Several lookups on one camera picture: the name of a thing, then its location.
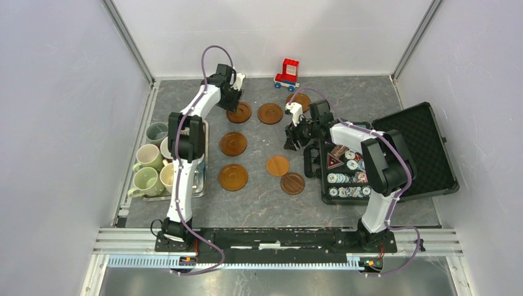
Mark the light wooden coaster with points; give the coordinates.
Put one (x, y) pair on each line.
(278, 165)

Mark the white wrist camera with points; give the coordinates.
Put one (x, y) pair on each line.
(238, 81)
(295, 110)

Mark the cream ribbed mug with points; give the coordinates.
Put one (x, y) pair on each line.
(167, 175)

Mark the red toy truck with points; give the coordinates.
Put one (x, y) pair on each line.
(288, 77)

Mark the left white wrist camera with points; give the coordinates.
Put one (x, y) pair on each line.
(238, 81)

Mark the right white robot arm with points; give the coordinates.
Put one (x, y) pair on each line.
(389, 166)

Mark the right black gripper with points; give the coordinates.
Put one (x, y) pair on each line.
(293, 135)

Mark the dark wooden coaster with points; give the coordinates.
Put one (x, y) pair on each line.
(292, 183)

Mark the brown wooden coaster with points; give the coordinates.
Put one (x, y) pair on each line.
(233, 177)
(270, 113)
(301, 99)
(241, 115)
(233, 144)

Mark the white bowl mug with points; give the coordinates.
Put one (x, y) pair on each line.
(165, 150)

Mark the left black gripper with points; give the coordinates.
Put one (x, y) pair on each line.
(232, 105)

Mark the light green mug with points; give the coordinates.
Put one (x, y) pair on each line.
(148, 156)

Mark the grey-green mug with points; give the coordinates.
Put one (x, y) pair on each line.
(156, 133)

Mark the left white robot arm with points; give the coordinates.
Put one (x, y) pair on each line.
(186, 142)

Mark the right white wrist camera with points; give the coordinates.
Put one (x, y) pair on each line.
(295, 110)

